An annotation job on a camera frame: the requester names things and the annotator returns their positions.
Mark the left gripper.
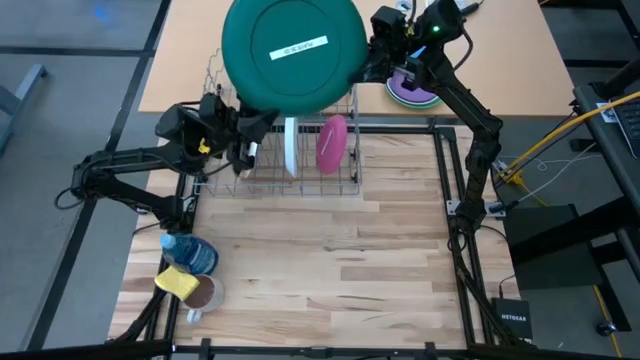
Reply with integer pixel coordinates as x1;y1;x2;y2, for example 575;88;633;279
197;92;280;166

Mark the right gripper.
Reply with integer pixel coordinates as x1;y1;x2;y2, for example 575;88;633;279
349;5;416;85

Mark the black and white plate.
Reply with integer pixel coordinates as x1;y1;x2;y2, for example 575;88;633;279
283;115;301;180

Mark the white plate with green underside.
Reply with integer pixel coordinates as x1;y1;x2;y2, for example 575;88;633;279
221;0;370;117

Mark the pink plate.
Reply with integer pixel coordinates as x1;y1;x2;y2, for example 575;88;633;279
315;114;349;175

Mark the purple plate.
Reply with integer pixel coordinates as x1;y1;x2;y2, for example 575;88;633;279
388;69;441;104

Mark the blue water bottle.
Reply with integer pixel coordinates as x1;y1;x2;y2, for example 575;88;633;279
159;232;219;276

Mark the light wood desk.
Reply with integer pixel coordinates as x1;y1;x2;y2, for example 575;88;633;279
138;0;576;119

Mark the yellow sponge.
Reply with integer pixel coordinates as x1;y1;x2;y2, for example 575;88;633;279
153;264;200;302

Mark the white mug with brown drink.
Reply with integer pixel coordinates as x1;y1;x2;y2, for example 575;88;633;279
182;273;225;325

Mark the white printed label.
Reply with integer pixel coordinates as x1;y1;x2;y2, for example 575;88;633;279
596;101;620;125

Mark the black desk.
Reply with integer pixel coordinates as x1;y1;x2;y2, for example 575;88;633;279
572;82;640;281

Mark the black keyboard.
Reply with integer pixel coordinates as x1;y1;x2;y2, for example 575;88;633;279
612;97;640;160

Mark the black table frame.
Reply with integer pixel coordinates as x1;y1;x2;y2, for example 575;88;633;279
107;122;531;360

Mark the grey wire dish rack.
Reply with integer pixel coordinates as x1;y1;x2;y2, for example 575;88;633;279
192;47;365;197

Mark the yellow cable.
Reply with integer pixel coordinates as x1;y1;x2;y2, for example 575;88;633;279
499;90;640;209

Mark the black cable bundle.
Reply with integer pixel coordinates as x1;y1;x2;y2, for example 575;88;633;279
452;234;506;346
112;287;169;346

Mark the black Netgear network switch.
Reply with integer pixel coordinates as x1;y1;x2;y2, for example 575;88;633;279
490;297;534;341

